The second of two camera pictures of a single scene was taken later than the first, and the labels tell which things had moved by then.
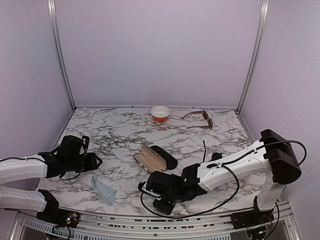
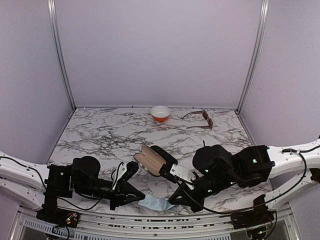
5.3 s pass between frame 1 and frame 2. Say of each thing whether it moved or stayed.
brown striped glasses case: stayed
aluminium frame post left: stayed
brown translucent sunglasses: stayed
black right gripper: moved
